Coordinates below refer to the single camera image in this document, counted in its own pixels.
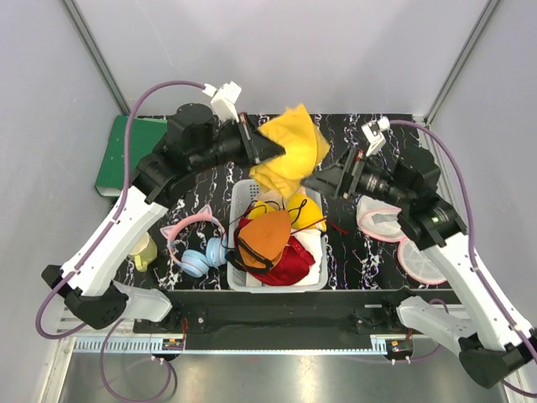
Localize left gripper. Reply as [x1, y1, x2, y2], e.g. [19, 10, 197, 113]
[190, 112, 286, 175]

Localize green ring binder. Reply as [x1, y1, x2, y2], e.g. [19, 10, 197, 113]
[95, 115, 167, 197]

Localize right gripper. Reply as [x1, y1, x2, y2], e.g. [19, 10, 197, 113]
[300, 144, 413, 209]

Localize yellow-green plastic cup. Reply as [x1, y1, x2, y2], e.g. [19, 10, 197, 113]
[128, 233, 158, 273]

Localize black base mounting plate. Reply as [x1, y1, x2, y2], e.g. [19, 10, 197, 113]
[133, 289, 412, 352]

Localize yellow mesh bra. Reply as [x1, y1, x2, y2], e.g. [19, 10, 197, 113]
[249, 104, 330, 198]

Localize grey plastic laundry basket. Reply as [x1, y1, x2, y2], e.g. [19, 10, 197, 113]
[227, 180, 328, 293]

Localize yellow bra black straps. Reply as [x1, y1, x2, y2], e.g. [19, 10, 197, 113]
[251, 191, 327, 232]

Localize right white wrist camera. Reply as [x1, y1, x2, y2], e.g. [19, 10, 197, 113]
[361, 117, 390, 157]

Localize white pink mesh laundry bag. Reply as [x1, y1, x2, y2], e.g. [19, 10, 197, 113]
[356, 196, 446, 285]

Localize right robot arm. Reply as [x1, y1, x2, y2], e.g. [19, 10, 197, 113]
[302, 147, 536, 389]

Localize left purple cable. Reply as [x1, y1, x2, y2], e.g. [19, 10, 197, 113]
[35, 81, 215, 400]

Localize red satin bra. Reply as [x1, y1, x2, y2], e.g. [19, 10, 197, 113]
[249, 237, 315, 286]

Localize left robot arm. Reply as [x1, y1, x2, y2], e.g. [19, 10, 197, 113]
[42, 103, 284, 332]

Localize orange bra black straps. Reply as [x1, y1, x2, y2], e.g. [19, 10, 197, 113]
[225, 201, 294, 270]

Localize pink blue cat-ear headphones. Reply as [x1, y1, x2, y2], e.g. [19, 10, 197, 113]
[163, 204, 230, 279]

